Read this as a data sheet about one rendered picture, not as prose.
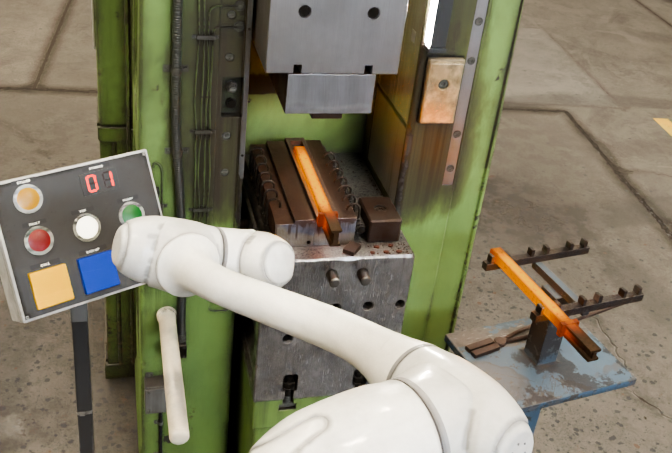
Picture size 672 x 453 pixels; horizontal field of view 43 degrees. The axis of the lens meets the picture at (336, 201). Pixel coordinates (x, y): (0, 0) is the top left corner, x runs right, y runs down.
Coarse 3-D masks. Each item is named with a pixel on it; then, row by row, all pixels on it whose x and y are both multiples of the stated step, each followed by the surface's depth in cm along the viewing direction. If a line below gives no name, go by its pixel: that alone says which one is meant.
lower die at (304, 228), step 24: (264, 144) 241; (288, 144) 238; (312, 144) 241; (264, 168) 229; (288, 168) 228; (288, 192) 217; (336, 192) 219; (288, 216) 209; (312, 216) 208; (288, 240) 208; (312, 240) 210
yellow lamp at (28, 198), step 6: (24, 192) 169; (30, 192) 169; (36, 192) 170; (18, 198) 168; (24, 198) 168; (30, 198) 169; (36, 198) 170; (18, 204) 168; (24, 204) 168; (30, 204) 169; (36, 204) 170
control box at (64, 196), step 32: (96, 160) 178; (128, 160) 182; (0, 192) 166; (64, 192) 174; (96, 192) 177; (128, 192) 182; (0, 224) 166; (32, 224) 170; (64, 224) 173; (0, 256) 169; (32, 256) 169; (64, 256) 173; (128, 288) 181; (32, 320) 169
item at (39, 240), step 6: (30, 234) 169; (36, 234) 170; (42, 234) 170; (48, 234) 171; (30, 240) 169; (36, 240) 170; (42, 240) 170; (48, 240) 171; (30, 246) 169; (36, 246) 170; (42, 246) 170; (48, 246) 171
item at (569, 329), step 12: (492, 252) 213; (504, 252) 212; (504, 264) 208; (516, 264) 208; (516, 276) 204; (528, 276) 204; (528, 288) 200; (540, 288) 201; (540, 300) 196; (552, 312) 193; (564, 324) 188; (576, 324) 189; (564, 336) 190; (576, 336) 186; (588, 336) 186; (576, 348) 186; (588, 348) 182; (600, 348) 183; (588, 360) 183
